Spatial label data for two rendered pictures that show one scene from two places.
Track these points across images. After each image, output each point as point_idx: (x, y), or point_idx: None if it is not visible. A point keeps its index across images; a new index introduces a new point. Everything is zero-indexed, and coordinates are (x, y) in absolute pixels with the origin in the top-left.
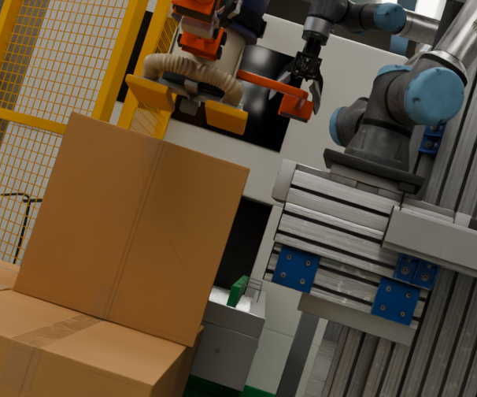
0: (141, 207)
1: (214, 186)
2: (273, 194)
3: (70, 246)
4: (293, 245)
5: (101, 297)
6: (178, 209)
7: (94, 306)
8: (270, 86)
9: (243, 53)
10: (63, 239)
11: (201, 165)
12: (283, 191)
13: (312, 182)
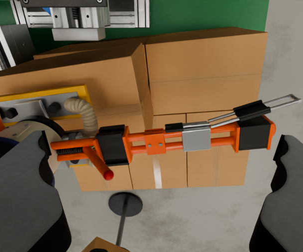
0: (144, 96)
1: (136, 70)
2: (105, 36)
3: (150, 108)
4: (109, 11)
5: (148, 86)
6: (141, 80)
7: (148, 86)
8: None
9: (13, 134)
10: (150, 112)
11: (137, 83)
12: (103, 30)
13: (98, 10)
